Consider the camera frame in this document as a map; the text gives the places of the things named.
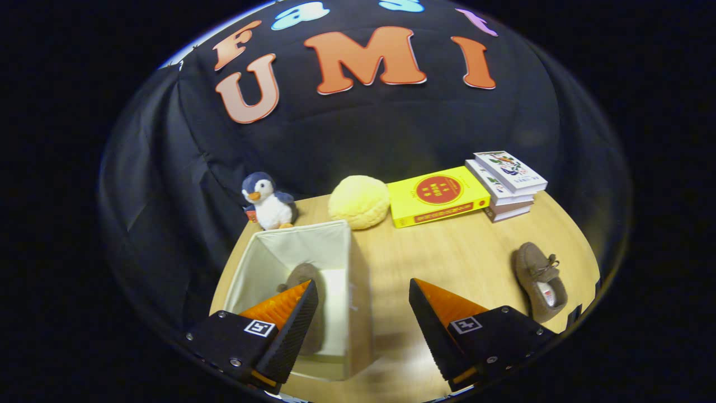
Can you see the penguin plush toy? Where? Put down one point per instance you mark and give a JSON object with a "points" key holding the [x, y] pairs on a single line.
{"points": [[271, 210]]}

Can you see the black backdrop cloth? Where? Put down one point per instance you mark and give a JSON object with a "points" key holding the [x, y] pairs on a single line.
{"points": [[363, 134]]}

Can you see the brown fabric storage box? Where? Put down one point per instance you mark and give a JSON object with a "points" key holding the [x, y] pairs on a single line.
{"points": [[291, 240]]}

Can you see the brown fuzzy shoe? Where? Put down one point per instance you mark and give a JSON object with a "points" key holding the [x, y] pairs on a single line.
{"points": [[531, 263], [305, 273]]}

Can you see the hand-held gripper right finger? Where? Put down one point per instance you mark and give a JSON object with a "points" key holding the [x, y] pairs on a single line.
{"points": [[433, 336]]}

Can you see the yellow bun plush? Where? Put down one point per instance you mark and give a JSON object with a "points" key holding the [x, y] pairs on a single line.
{"points": [[359, 201]]}

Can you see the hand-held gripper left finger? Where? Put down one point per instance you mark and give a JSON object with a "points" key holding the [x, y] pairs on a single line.
{"points": [[293, 336]]}

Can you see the yellow book red label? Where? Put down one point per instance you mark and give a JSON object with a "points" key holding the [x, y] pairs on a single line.
{"points": [[436, 193]]}

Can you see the small orange object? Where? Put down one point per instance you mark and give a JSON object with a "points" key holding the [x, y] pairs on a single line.
{"points": [[251, 215]]}

